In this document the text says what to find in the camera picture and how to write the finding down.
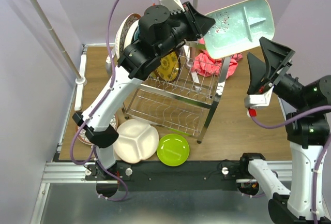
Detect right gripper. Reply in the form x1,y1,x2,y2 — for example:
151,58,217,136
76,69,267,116
247,34,309,110

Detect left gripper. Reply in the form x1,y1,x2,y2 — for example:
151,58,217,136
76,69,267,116
155,0,215,57

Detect pale blue square plate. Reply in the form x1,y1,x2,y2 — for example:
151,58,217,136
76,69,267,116
203,0,275,59

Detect yellow black patterned plate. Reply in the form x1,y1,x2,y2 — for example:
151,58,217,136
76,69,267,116
155,51,181,82

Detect grey swirl ceramic plate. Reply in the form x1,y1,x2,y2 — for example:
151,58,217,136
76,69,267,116
123,20,139,50

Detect floral brown rim plate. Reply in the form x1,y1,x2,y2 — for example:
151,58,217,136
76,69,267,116
78,114,118,146
114,13,141,58

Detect teal scalloped plate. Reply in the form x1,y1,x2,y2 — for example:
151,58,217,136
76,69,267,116
132,27,140,41

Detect woven bamboo plate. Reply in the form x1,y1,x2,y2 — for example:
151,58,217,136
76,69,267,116
149,71,157,79

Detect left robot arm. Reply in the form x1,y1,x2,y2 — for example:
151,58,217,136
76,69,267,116
72,2,216,180

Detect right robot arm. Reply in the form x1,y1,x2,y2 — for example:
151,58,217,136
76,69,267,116
238,37,330,223

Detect steel two-tier dish rack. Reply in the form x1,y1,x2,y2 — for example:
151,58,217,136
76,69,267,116
120,43,231,144

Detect pink patterned garment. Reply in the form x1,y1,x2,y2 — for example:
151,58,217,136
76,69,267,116
191,50,243,79

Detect lime green plate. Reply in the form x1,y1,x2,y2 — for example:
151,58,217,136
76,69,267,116
156,133,190,167

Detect white divided plate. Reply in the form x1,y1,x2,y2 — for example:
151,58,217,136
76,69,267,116
113,119,159,163

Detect black base bar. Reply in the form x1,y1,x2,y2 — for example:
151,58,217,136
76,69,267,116
85,159,259,192

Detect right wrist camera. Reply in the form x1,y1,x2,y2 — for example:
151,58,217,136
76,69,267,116
244,86,274,117

